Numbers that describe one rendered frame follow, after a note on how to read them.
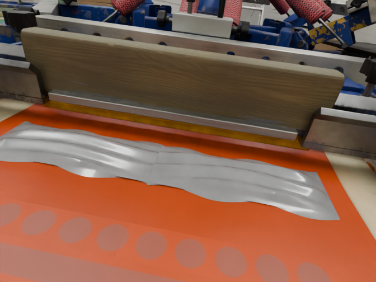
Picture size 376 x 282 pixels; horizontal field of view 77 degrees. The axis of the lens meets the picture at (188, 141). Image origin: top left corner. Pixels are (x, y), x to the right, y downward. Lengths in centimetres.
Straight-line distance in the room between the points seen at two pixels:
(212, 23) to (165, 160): 36
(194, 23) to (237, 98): 30
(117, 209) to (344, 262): 18
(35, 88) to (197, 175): 22
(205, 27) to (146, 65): 29
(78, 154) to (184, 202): 12
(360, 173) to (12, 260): 34
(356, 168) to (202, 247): 23
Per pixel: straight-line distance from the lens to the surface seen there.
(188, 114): 28
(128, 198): 22
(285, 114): 29
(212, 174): 25
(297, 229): 23
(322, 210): 26
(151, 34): 52
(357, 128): 31
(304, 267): 21
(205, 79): 27
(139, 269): 18
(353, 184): 32
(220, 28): 55
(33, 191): 25
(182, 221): 21
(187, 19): 55
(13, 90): 37
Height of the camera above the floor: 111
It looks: 32 degrees down
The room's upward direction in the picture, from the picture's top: 7 degrees clockwise
